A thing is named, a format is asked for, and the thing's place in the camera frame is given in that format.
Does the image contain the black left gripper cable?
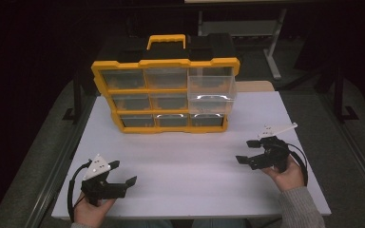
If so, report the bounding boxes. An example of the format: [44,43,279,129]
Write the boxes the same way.
[67,160,92,223]

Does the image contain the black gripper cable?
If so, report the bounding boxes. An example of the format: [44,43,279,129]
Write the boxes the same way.
[67,160,92,223]
[285,142,309,187]

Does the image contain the black metal stand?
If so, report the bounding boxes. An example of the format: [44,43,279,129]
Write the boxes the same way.
[332,62,360,124]
[62,71,84,125]

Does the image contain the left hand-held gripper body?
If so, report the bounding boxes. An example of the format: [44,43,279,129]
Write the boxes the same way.
[80,153,130,206]

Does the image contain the metal floor rail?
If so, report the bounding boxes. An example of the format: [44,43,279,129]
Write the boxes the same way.
[24,94,97,228]
[317,93,365,203]

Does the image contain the clear plastic drawer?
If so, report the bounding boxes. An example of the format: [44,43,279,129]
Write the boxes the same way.
[187,75,238,115]

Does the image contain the white metal desk frame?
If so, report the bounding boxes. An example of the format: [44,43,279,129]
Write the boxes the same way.
[197,8,288,81]

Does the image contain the person's right hand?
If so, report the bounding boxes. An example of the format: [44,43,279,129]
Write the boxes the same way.
[260,157,305,193]

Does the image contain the yellow black drawer organizer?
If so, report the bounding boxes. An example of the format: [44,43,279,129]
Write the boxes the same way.
[90,33,241,135]

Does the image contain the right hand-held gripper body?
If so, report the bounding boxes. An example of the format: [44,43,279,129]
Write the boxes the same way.
[249,122,298,174]

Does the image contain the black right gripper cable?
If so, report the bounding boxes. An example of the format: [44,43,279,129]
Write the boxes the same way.
[285,142,309,187]

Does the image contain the light wooden board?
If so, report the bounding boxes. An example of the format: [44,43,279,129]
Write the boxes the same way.
[235,80,276,93]

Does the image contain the person's left hand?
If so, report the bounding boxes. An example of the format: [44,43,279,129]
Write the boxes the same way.
[73,197,117,228]

